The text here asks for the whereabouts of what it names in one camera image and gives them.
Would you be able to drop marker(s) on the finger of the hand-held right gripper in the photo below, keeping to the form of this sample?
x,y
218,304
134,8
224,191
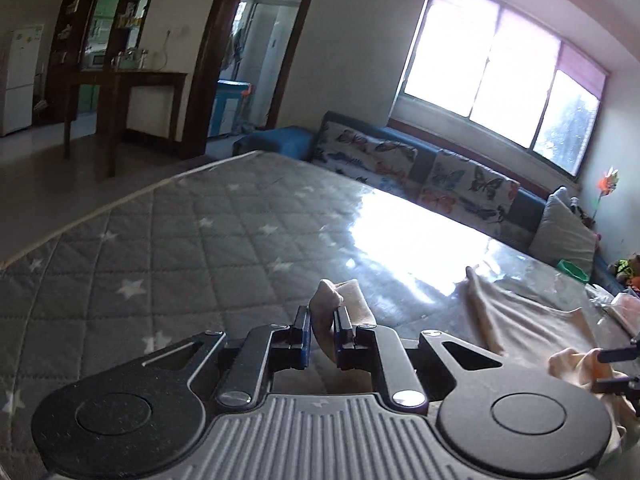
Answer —
x,y
620,388
620,354

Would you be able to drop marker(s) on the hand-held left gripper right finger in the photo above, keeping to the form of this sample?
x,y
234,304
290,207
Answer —
x,y
342,336

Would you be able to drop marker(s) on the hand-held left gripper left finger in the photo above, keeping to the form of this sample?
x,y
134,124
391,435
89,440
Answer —
x,y
302,336

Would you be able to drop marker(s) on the beige garment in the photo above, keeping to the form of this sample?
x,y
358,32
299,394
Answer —
x,y
525,320

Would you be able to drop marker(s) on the clear plastic bag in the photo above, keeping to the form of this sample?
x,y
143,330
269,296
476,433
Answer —
x,y
620,307

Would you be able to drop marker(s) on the plush toy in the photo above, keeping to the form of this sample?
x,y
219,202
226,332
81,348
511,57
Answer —
x,y
627,269

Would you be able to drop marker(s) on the green plastic container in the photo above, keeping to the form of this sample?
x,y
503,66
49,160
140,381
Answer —
x,y
574,270

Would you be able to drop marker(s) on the grey pillow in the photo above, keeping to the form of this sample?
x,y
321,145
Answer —
x,y
562,232

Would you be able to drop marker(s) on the grey star quilted mattress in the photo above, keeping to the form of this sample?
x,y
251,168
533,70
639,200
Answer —
x,y
200,240

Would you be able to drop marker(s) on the blue sofa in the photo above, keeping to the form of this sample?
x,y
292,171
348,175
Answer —
x,y
530,210

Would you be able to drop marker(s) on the colourful pinwheel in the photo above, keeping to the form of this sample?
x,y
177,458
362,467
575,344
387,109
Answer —
x,y
606,182

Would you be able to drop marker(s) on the butterfly print cushion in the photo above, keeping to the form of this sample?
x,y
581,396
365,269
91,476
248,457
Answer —
x,y
470,190
360,152

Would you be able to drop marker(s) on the blue ottoman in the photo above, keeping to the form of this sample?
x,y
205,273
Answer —
x,y
272,142

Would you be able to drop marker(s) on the blue playpen fence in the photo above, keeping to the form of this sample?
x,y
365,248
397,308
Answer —
x,y
225,110

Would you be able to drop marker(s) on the dark wooden table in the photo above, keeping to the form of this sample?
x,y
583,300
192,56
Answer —
x,y
130,82

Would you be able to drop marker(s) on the window with pink blinds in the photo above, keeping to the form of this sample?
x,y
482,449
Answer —
x,y
500,70

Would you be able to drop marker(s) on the glass jug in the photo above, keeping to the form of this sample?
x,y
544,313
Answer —
x,y
118,60

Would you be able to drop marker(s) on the dark wooden shelf cabinet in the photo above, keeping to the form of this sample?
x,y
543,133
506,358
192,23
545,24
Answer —
x,y
70,35

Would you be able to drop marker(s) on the white refrigerator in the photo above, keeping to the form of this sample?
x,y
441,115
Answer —
x,y
20,80

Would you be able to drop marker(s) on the dark wooden door frame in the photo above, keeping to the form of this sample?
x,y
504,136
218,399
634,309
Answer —
x,y
202,75

